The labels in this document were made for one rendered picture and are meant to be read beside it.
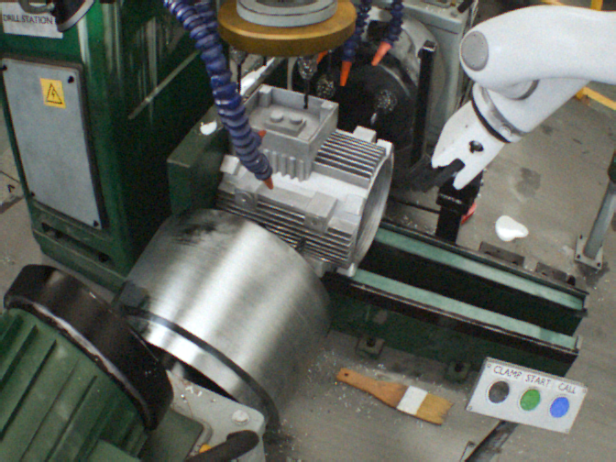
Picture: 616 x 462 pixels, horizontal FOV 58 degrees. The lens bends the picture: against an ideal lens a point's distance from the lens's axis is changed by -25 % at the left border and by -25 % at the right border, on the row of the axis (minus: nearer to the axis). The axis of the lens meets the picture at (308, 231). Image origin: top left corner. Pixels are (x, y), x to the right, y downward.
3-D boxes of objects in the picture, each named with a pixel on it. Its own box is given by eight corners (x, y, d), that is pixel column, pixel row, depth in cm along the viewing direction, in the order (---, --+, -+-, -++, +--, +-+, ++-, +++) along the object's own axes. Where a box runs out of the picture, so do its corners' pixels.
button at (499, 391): (484, 399, 76) (484, 401, 75) (493, 377, 76) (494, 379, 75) (503, 403, 76) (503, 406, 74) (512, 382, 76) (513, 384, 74)
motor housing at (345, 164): (218, 254, 108) (211, 159, 94) (273, 174, 120) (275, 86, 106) (344, 301, 103) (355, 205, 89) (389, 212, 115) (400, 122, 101)
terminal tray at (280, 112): (227, 160, 99) (226, 122, 94) (261, 118, 106) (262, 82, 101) (306, 185, 96) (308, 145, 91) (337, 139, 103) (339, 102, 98)
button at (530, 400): (515, 406, 75) (516, 409, 73) (524, 385, 75) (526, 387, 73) (533, 411, 74) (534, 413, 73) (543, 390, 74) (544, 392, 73)
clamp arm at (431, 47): (404, 170, 111) (417, 45, 92) (409, 159, 113) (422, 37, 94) (424, 177, 110) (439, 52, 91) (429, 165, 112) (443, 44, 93)
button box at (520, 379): (464, 405, 81) (463, 412, 76) (485, 356, 81) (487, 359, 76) (563, 428, 76) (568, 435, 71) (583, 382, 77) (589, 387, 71)
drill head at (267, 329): (83, 453, 81) (25, 370, 63) (182, 286, 104) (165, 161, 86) (234, 531, 75) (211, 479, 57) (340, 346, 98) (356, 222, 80)
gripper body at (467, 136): (517, 156, 70) (462, 201, 79) (524, 110, 77) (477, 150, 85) (470, 110, 69) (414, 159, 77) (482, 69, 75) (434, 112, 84)
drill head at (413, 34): (267, 159, 123) (269, 48, 104) (349, 53, 149) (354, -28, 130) (407, 205, 117) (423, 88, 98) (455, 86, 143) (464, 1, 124)
